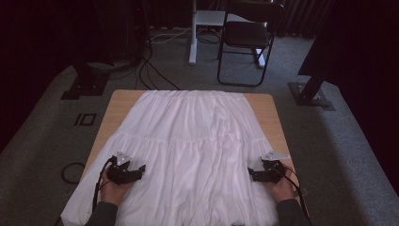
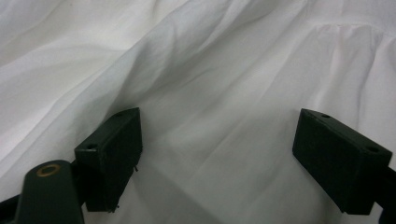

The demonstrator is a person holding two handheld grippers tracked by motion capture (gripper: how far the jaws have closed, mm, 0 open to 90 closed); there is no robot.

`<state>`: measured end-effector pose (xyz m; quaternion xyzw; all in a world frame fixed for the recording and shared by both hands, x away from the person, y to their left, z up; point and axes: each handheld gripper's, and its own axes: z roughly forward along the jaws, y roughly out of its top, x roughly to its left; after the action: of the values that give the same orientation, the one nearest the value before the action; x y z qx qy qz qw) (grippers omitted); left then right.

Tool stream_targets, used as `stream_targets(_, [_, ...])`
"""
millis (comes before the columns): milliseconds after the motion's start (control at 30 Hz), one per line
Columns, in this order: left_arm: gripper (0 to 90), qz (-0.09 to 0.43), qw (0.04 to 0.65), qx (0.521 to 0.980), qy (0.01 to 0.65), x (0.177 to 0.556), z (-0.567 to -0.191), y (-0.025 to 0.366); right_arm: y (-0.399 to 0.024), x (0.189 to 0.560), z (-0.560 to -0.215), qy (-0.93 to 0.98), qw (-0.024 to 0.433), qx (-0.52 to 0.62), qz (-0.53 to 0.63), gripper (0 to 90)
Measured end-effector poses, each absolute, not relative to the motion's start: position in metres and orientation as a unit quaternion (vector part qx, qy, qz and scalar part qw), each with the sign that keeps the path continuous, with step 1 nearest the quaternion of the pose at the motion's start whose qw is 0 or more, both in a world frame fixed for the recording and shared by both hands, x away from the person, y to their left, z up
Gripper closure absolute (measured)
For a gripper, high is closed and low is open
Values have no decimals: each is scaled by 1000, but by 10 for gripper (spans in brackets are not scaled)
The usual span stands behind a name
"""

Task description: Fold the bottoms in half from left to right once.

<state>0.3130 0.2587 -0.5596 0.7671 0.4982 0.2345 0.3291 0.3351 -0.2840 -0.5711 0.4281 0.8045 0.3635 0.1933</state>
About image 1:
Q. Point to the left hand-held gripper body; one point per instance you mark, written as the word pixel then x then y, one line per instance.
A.
pixel 120 174

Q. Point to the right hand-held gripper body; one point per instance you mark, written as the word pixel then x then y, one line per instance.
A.
pixel 269 172

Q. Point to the white skirt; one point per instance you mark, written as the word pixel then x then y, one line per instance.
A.
pixel 188 150

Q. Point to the person's left hand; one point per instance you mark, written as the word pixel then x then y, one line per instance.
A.
pixel 114 193

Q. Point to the person's right hand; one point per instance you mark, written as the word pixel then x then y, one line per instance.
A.
pixel 282 190

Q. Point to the black floor tape marking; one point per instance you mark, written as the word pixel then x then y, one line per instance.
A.
pixel 85 119

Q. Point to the black stand base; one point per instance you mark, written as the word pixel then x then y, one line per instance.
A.
pixel 309 94
pixel 84 83

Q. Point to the black folding chair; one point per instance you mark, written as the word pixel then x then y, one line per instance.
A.
pixel 247 37

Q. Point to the dark curtain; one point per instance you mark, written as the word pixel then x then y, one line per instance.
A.
pixel 301 19

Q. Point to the white desk frame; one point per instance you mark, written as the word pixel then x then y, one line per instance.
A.
pixel 197 31

